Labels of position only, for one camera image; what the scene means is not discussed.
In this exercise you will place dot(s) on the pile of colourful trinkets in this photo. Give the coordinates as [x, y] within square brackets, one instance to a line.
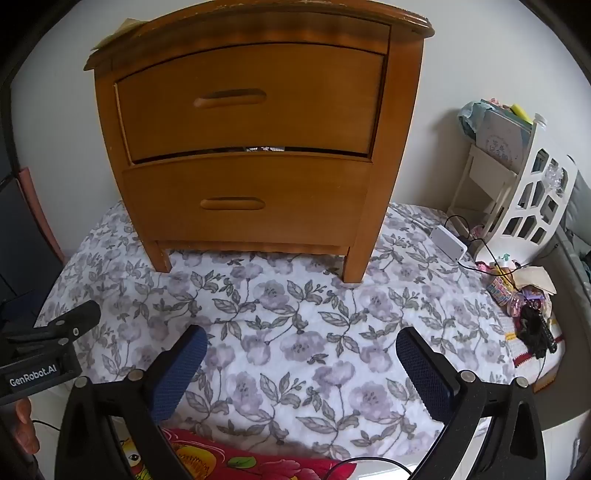
[505, 288]

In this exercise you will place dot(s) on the pink board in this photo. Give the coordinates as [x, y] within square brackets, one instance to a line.
[34, 194]

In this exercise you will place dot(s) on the wooden nightstand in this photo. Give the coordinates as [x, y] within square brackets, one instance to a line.
[392, 138]

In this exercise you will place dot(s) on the floral quilt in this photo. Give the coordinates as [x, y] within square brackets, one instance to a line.
[300, 323]

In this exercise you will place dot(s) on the black beaded accessory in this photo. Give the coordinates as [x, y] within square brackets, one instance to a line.
[535, 330]

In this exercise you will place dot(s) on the wooden nightstand drawer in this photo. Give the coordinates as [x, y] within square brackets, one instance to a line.
[249, 129]
[295, 207]

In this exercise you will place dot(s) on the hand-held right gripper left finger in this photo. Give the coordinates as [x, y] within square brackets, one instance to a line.
[180, 369]

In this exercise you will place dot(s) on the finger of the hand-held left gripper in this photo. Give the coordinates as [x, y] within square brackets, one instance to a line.
[76, 318]

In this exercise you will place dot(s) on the beige paper sheet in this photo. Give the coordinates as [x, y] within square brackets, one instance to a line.
[538, 279]

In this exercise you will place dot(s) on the dark grey cabinet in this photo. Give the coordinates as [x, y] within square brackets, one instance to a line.
[23, 240]

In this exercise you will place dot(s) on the teal cloth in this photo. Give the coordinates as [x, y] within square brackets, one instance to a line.
[468, 117]

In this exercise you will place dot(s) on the grey printed box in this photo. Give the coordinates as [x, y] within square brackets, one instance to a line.
[501, 136]

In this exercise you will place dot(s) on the beige cloth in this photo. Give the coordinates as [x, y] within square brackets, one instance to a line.
[115, 37]

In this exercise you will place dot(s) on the striped crochet mat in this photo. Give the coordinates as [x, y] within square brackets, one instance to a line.
[524, 360]

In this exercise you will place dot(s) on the white adapter box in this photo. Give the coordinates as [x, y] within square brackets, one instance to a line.
[447, 242]

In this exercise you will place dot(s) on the white openwork rack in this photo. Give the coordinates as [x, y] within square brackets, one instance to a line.
[549, 198]

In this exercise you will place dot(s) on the yellow bottle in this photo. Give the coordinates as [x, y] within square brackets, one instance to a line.
[519, 111]

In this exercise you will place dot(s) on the red printed blanket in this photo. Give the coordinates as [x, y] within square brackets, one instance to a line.
[207, 457]

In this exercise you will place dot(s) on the person's left hand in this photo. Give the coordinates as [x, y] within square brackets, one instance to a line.
[25, 424]

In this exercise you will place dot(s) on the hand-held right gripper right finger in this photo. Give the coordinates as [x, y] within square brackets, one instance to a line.
[425, 374]

